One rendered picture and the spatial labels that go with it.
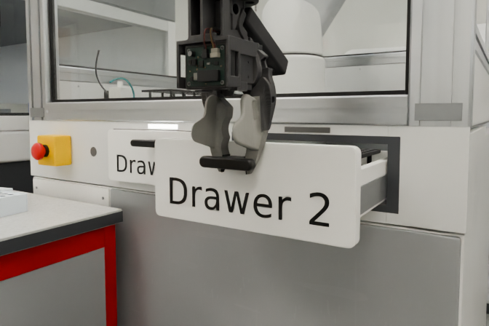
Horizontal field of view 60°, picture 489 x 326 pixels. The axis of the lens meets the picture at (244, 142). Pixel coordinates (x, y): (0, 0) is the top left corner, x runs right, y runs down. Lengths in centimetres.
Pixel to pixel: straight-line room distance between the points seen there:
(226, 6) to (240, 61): 6
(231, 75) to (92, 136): 63
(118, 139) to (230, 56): 54
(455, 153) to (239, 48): 34
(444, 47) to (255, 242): 44
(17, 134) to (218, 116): 116
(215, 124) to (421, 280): 37
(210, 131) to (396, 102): 28
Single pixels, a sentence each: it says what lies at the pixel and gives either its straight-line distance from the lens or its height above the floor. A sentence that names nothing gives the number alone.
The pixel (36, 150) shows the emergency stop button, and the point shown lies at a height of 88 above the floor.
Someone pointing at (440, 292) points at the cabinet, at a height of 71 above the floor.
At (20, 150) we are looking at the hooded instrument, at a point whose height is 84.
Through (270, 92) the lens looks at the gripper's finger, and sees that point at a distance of 48.
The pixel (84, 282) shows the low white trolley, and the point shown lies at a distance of 94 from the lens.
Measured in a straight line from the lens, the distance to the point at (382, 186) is 64.
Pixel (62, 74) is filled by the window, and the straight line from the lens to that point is 115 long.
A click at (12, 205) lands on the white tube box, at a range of 98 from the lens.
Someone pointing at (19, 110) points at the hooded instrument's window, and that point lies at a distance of 163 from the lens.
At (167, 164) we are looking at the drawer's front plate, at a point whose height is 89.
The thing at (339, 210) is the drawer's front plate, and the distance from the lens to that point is 48.
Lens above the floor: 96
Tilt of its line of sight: 4 degrees down
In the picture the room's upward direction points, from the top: straight up
